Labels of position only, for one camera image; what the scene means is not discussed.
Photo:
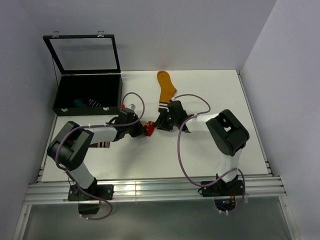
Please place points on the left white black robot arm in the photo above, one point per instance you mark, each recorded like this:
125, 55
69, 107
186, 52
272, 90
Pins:
70, 146

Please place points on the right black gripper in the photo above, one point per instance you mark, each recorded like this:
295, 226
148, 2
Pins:
161, 123

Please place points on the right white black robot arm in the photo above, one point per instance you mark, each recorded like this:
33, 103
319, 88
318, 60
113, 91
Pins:
229, 136

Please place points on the mustard yellow striped sock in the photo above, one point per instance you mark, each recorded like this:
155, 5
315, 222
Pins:
167, 89

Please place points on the black white striped ankle sock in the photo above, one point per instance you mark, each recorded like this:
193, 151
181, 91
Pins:
92, 103

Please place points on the aluminium mounting rail frame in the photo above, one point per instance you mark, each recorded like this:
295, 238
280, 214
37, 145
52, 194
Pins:
152, 199

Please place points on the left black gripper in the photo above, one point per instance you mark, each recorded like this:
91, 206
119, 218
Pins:
139, 130

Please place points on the teal sock with red heel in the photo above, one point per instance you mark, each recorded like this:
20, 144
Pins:
79, 103

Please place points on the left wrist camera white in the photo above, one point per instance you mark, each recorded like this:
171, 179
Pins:
131, 107

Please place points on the beige red reindeer sock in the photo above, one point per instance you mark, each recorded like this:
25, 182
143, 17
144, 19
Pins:
149, 126

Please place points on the black glass-lid display box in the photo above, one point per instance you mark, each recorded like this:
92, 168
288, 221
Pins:
90, 69

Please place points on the brown pink striped sock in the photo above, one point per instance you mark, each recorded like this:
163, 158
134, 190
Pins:
104, 144

